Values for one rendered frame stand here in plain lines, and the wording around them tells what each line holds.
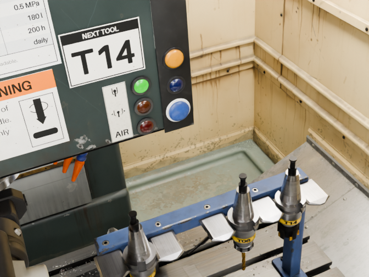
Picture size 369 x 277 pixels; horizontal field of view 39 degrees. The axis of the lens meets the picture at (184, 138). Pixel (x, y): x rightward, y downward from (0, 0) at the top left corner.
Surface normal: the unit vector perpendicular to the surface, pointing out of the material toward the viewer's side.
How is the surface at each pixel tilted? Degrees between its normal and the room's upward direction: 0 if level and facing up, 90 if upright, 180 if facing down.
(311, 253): 0
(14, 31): 90
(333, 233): 24
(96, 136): 90
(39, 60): 90
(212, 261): 0
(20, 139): 90
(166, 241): 0
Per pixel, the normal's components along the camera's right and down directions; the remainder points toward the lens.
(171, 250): -0.07, -0.80
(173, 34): 0.40, 0.52
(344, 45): -0.92, 0.28
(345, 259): -0.44, -0.62
